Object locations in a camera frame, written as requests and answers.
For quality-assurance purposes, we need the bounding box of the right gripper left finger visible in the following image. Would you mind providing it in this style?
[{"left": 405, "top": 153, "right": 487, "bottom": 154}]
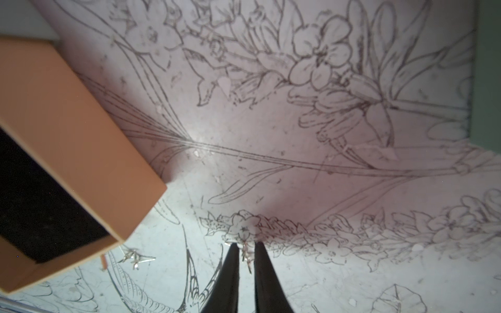
[{"left": 201, "top": 243, "right": 240, "bottom": 313}]

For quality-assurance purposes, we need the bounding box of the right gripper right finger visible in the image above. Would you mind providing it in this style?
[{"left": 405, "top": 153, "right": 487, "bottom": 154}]
[{"left": 254, "top": 242, "right": 293, "bottom": 313}]

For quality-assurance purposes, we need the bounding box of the silver star earring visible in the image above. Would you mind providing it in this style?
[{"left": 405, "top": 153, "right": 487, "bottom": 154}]
[
  {"left": 119, "top": 248, "right": 156, "bottom": 270},
  {"left": 241, "top": 241, "right": 254, "bottom": 274}
]

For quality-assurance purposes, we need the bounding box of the mint jewelry box right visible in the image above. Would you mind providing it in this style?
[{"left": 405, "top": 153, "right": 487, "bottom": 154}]
[{"left": 470, "top": 0, "right": 500, "bottom": 153}]

